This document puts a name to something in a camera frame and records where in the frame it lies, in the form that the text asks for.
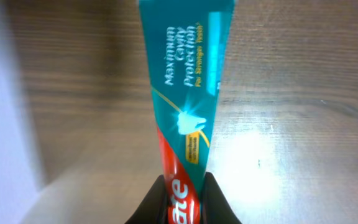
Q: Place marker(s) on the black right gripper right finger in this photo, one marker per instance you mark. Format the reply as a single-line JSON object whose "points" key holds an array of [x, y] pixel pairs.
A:
{"points": [[215, 208]]}

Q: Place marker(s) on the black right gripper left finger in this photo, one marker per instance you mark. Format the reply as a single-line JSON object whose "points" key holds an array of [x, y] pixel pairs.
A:
{"points": [[153, 207]]}

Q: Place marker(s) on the green white toothpaste tube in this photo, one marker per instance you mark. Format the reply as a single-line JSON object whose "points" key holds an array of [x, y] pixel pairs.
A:
{"points": [[185, 42]]}

